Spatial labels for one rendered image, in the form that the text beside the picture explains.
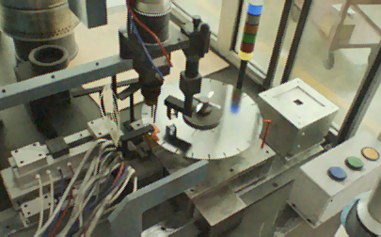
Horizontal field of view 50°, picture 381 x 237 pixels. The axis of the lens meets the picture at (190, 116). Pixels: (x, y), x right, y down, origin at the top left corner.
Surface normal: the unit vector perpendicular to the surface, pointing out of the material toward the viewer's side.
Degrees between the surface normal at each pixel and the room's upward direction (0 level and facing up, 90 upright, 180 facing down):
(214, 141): 0
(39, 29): 90
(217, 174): 0
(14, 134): 0
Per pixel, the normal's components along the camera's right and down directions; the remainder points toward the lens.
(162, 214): 0.08, -0.74
